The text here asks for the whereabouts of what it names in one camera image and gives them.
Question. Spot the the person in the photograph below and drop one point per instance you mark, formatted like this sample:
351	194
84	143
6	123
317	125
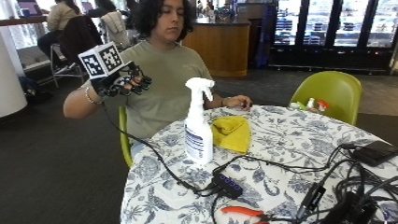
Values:
165	81

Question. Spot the small red-top spray bottle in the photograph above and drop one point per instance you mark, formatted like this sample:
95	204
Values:
321	105

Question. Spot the black bag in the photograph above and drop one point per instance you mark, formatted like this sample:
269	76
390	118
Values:
34	89

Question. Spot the wooden counter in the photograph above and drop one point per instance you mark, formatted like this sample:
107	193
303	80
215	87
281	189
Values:
219	45

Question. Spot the black flat device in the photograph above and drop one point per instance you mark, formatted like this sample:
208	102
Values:
374	152

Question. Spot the white spray bottle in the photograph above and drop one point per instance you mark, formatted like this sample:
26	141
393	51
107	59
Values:
199	127

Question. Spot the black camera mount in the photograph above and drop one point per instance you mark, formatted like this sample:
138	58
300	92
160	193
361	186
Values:
352	211

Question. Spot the blue floral tablecloth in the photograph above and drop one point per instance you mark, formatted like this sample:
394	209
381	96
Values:
281	149

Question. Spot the white marker cube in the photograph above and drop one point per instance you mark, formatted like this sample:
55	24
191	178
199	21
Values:
102	60

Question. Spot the black usb hub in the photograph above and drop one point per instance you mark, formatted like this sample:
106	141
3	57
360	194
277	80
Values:
227	185

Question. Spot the small white-top spray bottle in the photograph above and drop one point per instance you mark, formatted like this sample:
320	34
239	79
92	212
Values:
311	103

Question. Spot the metal chair with dark jacket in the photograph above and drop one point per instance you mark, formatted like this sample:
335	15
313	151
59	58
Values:
76	43

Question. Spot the white pillar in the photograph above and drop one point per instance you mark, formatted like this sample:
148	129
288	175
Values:
10	68

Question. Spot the glass-door drinks cooler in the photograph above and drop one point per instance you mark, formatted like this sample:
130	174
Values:
332	31

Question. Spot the black adapter plug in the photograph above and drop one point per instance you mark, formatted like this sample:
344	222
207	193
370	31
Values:
312	196

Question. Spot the yellow cloth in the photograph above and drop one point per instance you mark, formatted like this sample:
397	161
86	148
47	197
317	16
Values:
232	133

